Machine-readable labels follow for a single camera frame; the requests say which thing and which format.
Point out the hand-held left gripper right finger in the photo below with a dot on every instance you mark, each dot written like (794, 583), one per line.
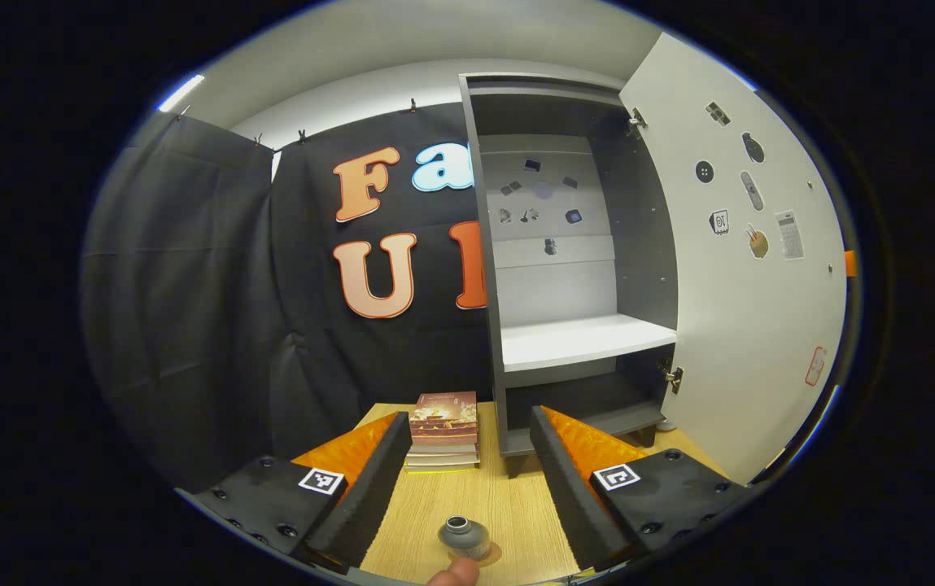
(569, 496)

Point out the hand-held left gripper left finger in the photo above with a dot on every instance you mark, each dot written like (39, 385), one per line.
(369, 496)

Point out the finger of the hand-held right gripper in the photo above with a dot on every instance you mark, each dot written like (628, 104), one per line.
(849, 263)

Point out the round brown coaster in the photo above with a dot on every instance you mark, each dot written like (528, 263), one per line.
(496, 553)

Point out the silver bottle with pink label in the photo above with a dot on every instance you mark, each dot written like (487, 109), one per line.
(464, 533)

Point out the white cabinet door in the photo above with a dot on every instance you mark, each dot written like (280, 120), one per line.
(744, 342)

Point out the grey cabinet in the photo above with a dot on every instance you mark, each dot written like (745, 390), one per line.
(646, 244)

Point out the white cabinet shelf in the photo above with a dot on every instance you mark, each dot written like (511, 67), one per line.
(581, 342)

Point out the metal door hinge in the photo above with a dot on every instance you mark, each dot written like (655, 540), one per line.
(636, 122)
(673, 377)

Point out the pale thin book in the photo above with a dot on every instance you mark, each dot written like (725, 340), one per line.
(443, 451)

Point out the red cover book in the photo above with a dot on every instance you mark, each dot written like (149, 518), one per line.
(443, 415)

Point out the small white object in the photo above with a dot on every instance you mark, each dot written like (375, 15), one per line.
(666, 424)

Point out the black backdrop cloth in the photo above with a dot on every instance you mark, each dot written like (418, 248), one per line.
(190, 285)

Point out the ceiling light strip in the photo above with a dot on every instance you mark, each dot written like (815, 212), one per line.
(181, 92)

